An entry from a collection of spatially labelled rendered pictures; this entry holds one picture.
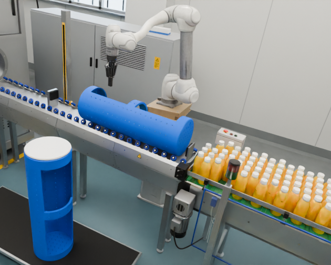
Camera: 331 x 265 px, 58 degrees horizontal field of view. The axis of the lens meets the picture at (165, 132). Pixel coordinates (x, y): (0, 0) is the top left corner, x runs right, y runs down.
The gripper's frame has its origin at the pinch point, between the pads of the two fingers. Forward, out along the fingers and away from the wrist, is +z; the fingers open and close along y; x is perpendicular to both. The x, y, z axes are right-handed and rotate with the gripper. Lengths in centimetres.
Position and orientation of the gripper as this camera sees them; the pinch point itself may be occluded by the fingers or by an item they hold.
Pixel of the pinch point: (110, 81)
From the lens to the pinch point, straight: 233.6
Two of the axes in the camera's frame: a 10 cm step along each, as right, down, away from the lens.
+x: 8.7, 3.2, -3.7
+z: -1.4, 8.9, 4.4
